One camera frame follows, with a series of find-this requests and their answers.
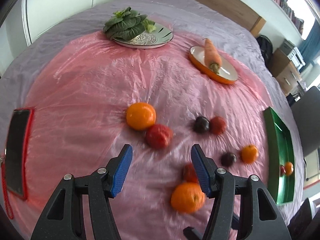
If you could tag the black backpack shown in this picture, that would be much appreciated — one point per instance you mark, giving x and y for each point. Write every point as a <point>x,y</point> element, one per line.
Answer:
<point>265,50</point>

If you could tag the patterned silver plate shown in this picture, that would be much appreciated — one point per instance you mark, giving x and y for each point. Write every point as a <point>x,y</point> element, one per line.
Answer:
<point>155,38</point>

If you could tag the bok choy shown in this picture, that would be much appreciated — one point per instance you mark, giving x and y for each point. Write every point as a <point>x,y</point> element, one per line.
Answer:
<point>127,25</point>

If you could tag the white wardrobe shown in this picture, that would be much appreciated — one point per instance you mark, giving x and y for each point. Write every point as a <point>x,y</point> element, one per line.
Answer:
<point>75,2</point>

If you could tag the shelf of books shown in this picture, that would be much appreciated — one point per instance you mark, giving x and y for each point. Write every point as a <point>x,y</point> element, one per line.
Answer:
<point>282,0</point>

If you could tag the orange rimmed white plate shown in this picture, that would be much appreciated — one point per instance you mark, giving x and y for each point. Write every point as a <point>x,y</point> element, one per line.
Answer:
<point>228,71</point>

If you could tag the lilac bedsheet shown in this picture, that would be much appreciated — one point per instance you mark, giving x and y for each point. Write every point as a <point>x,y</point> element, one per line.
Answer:
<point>175,12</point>

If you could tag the blue curtain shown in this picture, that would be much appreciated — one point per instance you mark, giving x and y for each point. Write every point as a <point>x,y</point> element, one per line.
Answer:
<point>311,45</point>

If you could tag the grey office chair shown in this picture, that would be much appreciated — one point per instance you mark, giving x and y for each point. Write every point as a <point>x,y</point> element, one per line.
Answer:
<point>307,115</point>

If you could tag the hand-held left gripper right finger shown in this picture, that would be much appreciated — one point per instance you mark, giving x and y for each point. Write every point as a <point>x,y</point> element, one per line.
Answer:
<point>200,170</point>

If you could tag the phone in red case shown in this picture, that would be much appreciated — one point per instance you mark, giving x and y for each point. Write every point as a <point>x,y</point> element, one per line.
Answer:
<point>17,150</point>

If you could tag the red apple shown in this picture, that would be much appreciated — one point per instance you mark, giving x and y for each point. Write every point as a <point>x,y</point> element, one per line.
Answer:
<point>218,125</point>
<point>159,136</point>
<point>188,173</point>

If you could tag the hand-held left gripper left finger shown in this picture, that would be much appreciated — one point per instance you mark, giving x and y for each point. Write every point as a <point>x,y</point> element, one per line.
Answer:
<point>122,170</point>

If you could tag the carrot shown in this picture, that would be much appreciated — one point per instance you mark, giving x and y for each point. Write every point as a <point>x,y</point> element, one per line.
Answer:
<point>212,53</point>

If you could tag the green metal tray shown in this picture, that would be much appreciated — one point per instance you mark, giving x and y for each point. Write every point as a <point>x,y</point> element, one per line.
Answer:
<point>281,142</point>

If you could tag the dark plum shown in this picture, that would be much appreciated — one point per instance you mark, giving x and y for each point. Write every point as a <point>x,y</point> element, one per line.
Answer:
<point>201,124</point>
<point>228,159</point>

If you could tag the large orange mandarin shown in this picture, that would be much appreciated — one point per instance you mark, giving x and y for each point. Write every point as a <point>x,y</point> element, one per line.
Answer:
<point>141,116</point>

